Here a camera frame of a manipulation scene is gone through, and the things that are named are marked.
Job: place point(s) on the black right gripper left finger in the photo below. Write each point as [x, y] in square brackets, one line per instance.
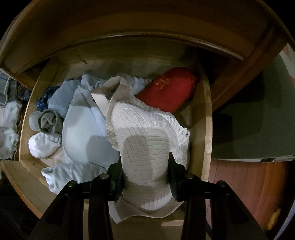
[109, 185]

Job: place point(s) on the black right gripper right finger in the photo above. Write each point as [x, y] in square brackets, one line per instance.
[183, 184]

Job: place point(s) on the white textured knit underwear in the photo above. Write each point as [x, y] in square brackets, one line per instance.
[145, 138]

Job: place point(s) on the red underwear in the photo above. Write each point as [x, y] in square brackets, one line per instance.
[169, 91]

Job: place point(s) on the light blue underwear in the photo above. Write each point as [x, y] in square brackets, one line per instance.
[87, 153]

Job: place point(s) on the wooden drawer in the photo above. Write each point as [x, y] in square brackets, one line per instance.
[27, 194]

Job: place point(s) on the dark blue speckled underwear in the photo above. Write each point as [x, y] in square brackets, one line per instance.
[42, 102]

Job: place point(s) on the white rolled socks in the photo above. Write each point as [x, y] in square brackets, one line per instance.
[42, 145]

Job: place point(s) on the grey rolled socks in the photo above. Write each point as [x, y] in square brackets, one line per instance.
[48, 122]

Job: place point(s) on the light blue folded cloth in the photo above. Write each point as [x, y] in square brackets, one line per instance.
[62, 97]

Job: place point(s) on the white green patterned cloth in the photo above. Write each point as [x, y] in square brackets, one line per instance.
[10, 115]

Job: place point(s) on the grey plaid cloth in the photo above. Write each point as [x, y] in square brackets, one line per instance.
[8, 89]

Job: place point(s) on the brown wooden nightstand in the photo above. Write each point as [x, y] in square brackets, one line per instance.
[250, 31]

